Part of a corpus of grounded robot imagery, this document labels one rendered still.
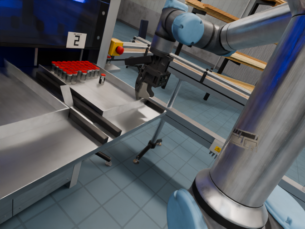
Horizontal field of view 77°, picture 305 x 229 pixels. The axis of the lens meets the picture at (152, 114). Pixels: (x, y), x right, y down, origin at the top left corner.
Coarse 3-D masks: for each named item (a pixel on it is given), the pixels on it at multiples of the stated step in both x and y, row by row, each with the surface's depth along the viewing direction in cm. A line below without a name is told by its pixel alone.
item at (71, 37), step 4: (68, 32) 71; (72, 32) 72; (68, 36) 72; (72, 36) 73; (80, 36) 76; (84, 36) 78; (68, 40) 73; (72, 40) 74; (80, 40) 77; (84, 40) 79; (68, 44) 74; (72, 44) 75; (80, 44) 78; (84, 44) 80
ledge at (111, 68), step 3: (105, 66) 104; (108, 66) 106; (111, 66) 107; (114, 66) 109; (105, 69) 101; (108, 69) 102; (111, 69) 104; (114, 69) 105; (117, 69) 107; (120, 69) 109; (111, 72) 104; (114, 72) 106; (117, 72) 108
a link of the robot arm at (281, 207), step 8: (272, 192) 36; (280, 192) 38; (272, 200) 34; (280, 200) 35; (288, 200) 37; (272, 208) 33; (280, 208) 33; (288, 208) 34; (296, 208) 36; (272, 216) 33; (280, 216) 32; (288, 216) 32; (296, 216) 33; (304, 216) 34; (272, 224) 32; (280, 224) 32; (288, 224) 32; (296, 224) 31; (304, 224) 32
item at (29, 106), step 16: (0, 80) 60; (16, 80) 63; (32, 80) 60; (0, 96) 54; (16, 96) 56; (32, 96) 59; (48, 96) 58; (0, 112) 49; (16, 112) 51; (32, 112) 53; (48, 112) 55; (64, 112) 54; (0, 128) 41; (16, 128) 44; (32, 128) 48
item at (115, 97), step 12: (48, 72) 69; (108, 72) 88; (60, 84) 67; (72, 84) 74; (84, 84) 78; (96, 84) 81; (108, 84) 86; (120, 84) 86; (84, 96) 70; (96, 96) 72; (108, 96) 76; (120, 96) 80; (132, 96) 83; (96, 108) 61; (108, 108) 68; (120, 108) 67; (132, 108) 74
